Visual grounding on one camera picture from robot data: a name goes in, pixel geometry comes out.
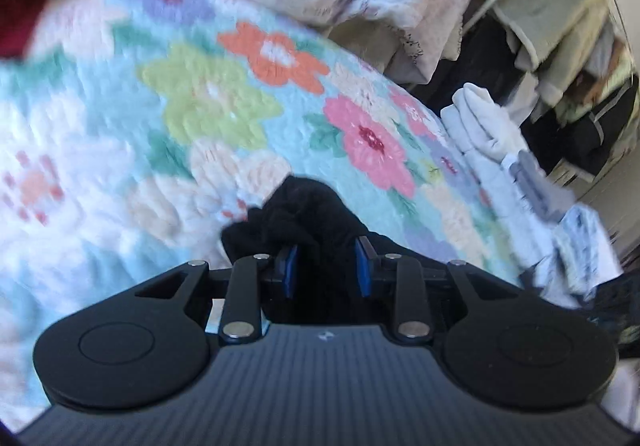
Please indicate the black hanging garment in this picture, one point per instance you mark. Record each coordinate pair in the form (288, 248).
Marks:
(595, 131)

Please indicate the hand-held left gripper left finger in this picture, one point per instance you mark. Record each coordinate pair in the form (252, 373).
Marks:
(290, 271)

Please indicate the dark grey garment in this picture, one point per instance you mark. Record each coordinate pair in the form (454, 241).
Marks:
(612, 311)

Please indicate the black garment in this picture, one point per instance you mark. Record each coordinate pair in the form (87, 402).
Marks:
(595, 131)
(300, 211)

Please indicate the grey folded garment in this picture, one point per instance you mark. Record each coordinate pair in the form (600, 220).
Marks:
(542, 191)

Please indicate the light blue garment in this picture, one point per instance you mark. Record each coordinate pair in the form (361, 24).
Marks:
(520, 226)

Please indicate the floral quilt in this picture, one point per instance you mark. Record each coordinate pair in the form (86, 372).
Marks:
(150, 151)

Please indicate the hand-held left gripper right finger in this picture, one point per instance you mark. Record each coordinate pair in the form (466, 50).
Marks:
(362, 266)

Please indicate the white folded garment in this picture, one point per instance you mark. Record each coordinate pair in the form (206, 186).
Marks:
(482, 124)

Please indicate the blue patterned garment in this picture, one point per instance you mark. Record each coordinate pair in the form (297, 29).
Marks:
(587, 246)

